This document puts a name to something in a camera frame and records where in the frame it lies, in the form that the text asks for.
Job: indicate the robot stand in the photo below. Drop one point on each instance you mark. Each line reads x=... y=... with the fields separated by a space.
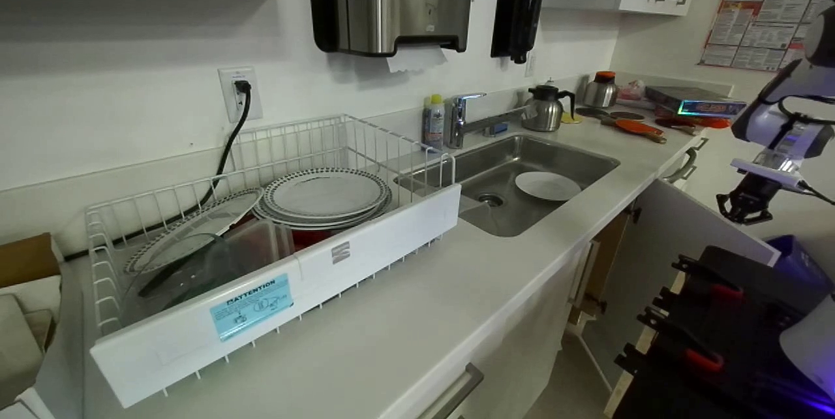
x=737 y=341

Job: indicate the spray can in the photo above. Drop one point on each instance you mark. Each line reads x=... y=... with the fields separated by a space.
x=433 y=122

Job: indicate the yellow coaster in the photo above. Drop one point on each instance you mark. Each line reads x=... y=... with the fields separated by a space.
x=571 y=119

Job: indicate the white cabinet door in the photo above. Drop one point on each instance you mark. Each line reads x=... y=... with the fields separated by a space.
x=672 y=249
x=522 y=341

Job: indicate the wall poster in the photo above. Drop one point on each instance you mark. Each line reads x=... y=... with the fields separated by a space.
x=763 y=14

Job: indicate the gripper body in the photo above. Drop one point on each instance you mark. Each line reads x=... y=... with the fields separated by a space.
x=757 y=186

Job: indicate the flat dark box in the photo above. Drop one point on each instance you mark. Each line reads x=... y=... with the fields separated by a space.
x=691 y=100

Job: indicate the red table tennis paddle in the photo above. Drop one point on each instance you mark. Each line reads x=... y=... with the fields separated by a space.
x=678 y=123

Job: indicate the pink bag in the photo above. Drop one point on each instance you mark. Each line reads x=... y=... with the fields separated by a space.
x=631 y=91

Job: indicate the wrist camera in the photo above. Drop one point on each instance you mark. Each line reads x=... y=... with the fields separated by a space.
x=770 y=170

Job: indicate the blue bin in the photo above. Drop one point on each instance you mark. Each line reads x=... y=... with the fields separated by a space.
x=799 y=262

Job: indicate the stack of patterned plates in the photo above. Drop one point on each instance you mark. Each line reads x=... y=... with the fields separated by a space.
x=326 y=196

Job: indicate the white paper towel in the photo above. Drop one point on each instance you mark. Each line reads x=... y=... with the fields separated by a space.
x=416 y=59

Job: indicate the chrome tap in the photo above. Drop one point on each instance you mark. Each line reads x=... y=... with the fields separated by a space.
x=458 y=119

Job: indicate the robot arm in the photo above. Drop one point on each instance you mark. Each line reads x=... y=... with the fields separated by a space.
x=776 y=122

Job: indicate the orange table tennis paddle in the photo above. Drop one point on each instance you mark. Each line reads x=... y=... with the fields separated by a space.
x=636 y=127

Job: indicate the white wall socket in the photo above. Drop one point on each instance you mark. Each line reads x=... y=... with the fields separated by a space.
x=228 y=96

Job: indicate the dark round coaster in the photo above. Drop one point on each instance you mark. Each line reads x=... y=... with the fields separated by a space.
x=590 y=111
x=627 y=115

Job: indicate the steel pot orange lid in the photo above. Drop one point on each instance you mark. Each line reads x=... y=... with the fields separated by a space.
x=600 y=93

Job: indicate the patterned plate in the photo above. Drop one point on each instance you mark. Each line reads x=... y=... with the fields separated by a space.
x=196 y=226

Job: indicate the steel sink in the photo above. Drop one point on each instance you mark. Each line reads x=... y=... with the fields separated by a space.
x=496 y=174

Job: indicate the black soap dispenser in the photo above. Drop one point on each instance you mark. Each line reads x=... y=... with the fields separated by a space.
x=516 y=14

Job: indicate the white plate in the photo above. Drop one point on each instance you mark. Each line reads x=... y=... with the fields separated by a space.
x=546 y=185

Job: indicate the steel paper towel dispenser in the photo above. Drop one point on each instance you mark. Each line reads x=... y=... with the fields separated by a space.
x=404 y=1

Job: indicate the clear glass lid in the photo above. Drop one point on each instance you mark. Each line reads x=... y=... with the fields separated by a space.
x=209 y=269

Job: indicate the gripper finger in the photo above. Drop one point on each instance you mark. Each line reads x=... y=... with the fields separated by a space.
x=727 y=205
x=759 y=212

